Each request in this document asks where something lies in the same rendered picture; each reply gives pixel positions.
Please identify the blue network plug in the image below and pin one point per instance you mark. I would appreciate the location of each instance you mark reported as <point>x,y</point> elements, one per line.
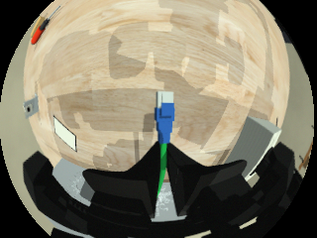
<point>164,115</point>

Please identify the green network cable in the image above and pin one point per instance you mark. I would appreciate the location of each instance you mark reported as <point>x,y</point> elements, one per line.
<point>162,165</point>

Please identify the white rectangle with black outline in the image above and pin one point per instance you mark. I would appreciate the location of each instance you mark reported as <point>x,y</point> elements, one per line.
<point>64,134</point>

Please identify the cream rectangular block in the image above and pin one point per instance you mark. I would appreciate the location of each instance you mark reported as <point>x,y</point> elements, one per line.
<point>30,109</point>

